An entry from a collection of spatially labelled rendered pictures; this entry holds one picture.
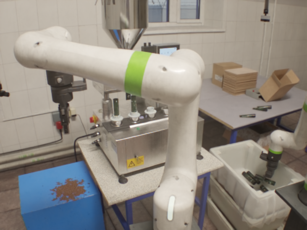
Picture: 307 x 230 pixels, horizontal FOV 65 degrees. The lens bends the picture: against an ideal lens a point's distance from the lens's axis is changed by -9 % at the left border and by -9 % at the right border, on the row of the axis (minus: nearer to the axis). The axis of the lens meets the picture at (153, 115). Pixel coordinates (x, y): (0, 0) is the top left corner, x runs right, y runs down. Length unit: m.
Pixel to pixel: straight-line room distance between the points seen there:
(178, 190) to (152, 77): 0.38
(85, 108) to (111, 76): 2.45
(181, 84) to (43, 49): 0.38
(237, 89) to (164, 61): 2.42
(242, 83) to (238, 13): 1.29
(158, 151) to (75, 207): 0.64
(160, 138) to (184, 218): 0.78
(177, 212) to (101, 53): 0.50
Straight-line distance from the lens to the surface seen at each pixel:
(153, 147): 1.54
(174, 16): 3.77
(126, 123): 1.56
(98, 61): 0.66
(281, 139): 1.72
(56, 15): 2.83
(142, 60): 0.63
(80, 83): 0.94
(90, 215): 1.83
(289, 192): 1.35
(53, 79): 0.90
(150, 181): 1.54
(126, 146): 1.45
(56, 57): 0.72
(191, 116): 0.83
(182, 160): 0.90
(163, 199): 0.81
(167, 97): 0.62
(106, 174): 1.62
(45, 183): 1.90
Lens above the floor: 1.71
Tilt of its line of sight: 24 degrees down
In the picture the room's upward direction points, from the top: straight up
